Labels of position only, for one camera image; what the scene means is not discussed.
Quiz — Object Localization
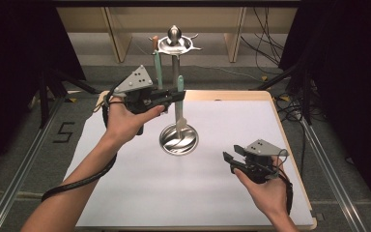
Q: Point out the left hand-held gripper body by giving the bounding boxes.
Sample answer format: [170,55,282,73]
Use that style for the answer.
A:
[113,65,162,114]

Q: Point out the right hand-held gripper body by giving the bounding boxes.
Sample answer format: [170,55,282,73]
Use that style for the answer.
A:
[238,138,290,185]

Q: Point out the metal utensil rack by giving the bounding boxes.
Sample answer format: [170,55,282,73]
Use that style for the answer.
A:
[148,24,203,157]

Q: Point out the person's right hand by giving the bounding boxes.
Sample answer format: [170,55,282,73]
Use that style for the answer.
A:
[233,156,290,220]

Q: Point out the person's left hand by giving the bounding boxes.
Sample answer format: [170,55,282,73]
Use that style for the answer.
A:
[104,101,166,148]

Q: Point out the white table cover sheet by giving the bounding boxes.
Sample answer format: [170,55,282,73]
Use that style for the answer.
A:
[63,98,315,227]

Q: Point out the light wooden table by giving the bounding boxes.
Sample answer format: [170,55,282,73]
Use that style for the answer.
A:
[93,90,318,232]

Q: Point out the black stand legs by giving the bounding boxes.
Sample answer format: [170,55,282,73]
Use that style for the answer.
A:
[249,61,313,127]
[38,66,102,130]

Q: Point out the dark curtain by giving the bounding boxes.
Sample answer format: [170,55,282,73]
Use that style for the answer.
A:
[278,0,371,220]
[0,0,88,182]

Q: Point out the light wooden shelf frame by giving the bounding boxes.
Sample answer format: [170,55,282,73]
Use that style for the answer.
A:
[57,6,299,64]

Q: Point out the white floor cable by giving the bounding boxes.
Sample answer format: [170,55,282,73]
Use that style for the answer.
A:
[186,64,262,82]

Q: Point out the tangle of black cables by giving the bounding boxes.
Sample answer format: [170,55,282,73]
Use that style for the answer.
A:
[274,93,305,124]

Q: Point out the metal floor rail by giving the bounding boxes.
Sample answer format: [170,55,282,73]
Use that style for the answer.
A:
[0,96,67,232]
[300,117,368,232]

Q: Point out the bundle of black floor cables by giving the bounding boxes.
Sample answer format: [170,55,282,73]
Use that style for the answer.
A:
[240,7,289,67]

